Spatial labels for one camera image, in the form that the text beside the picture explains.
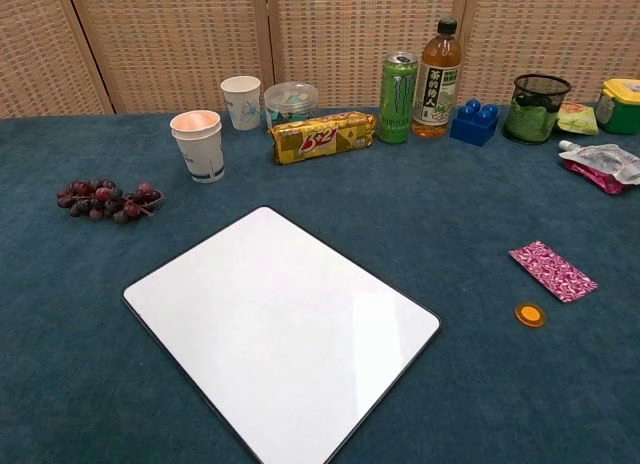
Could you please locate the pink patterned small packet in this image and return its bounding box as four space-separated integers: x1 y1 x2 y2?
508 240 599 304

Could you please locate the paper cup with orange inside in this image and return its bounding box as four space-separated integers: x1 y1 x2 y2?
169 110 223 136

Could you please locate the green box with yellow lid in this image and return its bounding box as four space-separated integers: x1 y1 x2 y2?
594 78 640 135

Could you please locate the white paper cup blue stripe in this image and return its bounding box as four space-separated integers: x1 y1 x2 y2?
171 127 226 184

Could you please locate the yellow biscuit pack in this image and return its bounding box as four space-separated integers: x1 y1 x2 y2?
268 111 379 166

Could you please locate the clear jar of coloured blocks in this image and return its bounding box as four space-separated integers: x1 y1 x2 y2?
263 82 320 128

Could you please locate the silver pink spout pouch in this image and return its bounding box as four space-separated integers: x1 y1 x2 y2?
558 139 640 196

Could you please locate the dark red grape bunch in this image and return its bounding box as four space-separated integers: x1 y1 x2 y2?
56 179 165 225

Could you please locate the woven wicker folding screen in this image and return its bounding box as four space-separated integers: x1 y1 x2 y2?
0 0 640 119

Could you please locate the yellow green snack bag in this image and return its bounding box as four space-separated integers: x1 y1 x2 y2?
556 102 600 136

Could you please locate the white paper cup blue print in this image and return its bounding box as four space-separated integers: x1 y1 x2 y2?
220 76 262 132

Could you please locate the blue table cloth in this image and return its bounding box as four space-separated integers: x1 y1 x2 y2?
0 101 640 464

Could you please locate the green energy drink can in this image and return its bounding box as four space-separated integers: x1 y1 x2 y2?
378 51 419 145

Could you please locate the blue toy building block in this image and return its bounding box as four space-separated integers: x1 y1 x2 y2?
449 98 501 148

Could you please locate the small brown nut-like piece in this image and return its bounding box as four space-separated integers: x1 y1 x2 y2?
514 301 547 329

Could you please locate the white rectangular board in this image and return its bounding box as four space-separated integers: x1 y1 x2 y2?
122 205 442 464

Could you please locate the amber tea bottle black cap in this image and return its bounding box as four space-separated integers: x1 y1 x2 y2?
411 18 461 140

